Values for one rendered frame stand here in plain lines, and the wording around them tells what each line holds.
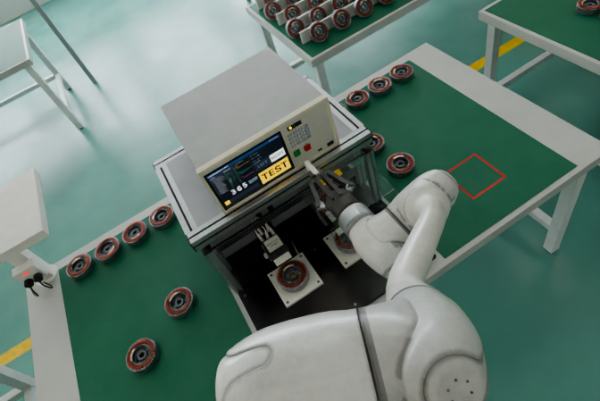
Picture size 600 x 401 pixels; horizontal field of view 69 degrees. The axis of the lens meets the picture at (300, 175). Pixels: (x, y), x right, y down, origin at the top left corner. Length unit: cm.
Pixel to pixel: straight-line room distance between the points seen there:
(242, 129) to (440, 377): 97
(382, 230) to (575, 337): 144
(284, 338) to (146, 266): 141
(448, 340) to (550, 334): 183
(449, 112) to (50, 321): 185
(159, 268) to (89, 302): 30
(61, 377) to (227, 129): 110
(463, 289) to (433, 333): 185
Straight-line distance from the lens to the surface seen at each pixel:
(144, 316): 181
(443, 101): 208
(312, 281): 156
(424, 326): 53
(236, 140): 128
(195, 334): 167
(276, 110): 132
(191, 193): 151
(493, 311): 233
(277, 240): 151
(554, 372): 228
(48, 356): 199
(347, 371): 52
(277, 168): 136
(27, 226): 169
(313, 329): 54
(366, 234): 108
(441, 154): 185
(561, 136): 196
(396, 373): 52
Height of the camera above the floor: 214
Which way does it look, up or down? 48 degrees down
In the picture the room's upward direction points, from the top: 22 degrees counter-clockwise
